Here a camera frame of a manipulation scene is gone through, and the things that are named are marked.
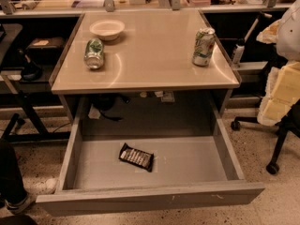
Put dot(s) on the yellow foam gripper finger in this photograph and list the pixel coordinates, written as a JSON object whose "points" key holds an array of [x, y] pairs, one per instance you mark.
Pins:
{"points": [[282, 90]]}

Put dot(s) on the black rxbar chocolate wrapper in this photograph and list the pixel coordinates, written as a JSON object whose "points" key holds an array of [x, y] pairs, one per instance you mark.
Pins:
{"points": [[136, 157]]}

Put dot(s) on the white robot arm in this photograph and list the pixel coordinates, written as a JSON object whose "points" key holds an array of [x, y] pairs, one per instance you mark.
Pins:
{"points": [[287, 33]]}

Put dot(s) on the grey cabinet with beige top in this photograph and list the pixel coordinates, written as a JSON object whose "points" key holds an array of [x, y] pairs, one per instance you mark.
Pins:
{"points": [[153, 54]]}

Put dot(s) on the open grey top drawer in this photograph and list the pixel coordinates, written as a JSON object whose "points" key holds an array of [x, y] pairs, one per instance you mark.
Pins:
{"points": [[157, 157]]}

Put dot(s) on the black office chair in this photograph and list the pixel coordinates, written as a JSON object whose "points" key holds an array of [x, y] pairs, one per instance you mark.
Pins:
{"points": [[289, 123]]}

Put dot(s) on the white spray bottle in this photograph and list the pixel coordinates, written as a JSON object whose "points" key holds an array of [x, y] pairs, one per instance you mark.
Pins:
{"points": [[238, 52]]}

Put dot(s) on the upright green white can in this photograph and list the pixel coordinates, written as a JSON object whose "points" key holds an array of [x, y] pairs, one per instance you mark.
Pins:
{"points": [[203, 48]]}

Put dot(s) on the white paper bowl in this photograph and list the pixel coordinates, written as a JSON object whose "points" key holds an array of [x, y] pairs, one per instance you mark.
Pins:
{"points": [[107, 30]]}

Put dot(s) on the green can lying down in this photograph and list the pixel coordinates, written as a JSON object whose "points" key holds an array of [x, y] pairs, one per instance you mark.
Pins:
{"points": [[94, 54]]}

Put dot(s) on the black box on shelf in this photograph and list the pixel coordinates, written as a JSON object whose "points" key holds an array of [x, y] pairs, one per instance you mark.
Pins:
{"points": [[46, 46]]}

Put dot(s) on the person's dark trouser leg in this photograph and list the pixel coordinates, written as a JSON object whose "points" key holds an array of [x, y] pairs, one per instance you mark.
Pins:
{"points": [[11, 181]]}

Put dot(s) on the white sneaker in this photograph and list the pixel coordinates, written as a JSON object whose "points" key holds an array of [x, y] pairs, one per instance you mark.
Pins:
{"points": [[19, 207]]}

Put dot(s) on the black table frame left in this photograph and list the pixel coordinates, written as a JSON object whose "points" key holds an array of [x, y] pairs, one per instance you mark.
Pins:
{"points": [[10, 31]]}

